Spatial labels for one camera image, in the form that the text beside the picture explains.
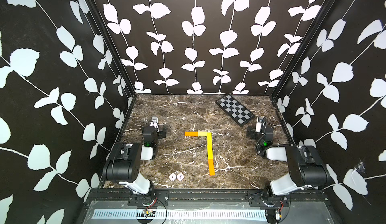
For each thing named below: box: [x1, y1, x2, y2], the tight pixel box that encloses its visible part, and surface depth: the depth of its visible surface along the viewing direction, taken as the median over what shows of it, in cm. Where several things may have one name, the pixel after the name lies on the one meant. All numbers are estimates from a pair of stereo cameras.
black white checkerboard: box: [215, 93, 256, 128], surface depth 110 cm
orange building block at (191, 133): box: [184, 131, 199, 137], surface depth 100 cm
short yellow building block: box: [206, 132, 213, 148], surface depth 96 cm
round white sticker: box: [168, 172, 177, 181], surface depth 82 cm
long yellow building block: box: [207, 145, 214, 160], surface depth 90 cm
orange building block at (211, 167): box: [208, 158, 216, 176], surface depth 85 cm
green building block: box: [198, 131, 208, 137], surface depth 100 cm
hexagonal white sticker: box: [176, 172, 184, 181], surface depth 83 cm
